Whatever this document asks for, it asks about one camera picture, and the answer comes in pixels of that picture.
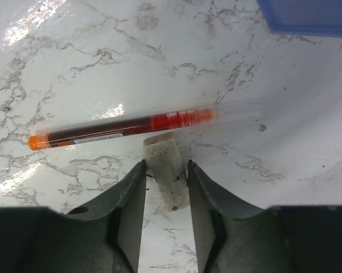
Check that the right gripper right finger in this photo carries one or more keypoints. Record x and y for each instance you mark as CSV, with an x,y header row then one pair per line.
x,y
232,235

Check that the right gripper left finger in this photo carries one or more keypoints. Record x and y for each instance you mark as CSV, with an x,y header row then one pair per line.
x,y
101,235

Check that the pastel four-compartment drawer organizer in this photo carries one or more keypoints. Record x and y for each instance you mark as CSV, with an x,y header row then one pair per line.
x,y
322,18

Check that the red pen upper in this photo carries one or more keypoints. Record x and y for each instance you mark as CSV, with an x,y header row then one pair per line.
x,y
234,111

